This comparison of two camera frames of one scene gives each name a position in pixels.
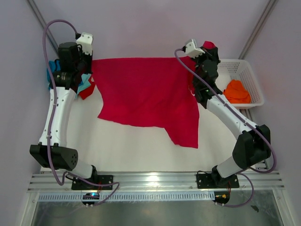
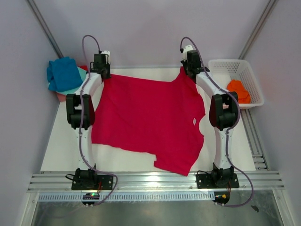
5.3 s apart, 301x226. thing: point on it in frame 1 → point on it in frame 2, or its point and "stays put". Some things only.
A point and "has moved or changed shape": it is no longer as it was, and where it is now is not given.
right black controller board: x=222 y=197 stays put
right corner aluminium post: x=269 y=9 stays put
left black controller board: x=94 y=196 stays put
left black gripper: x=89 y=57 → x=108 y=76
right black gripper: x=212 y=53 → x=184 y=62
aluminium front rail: x=156 y=182 stays put
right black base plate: x=205 y=181 stays put
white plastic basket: x=238 y=69 stays put
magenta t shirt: x=150 y=92 has moved or changed shape
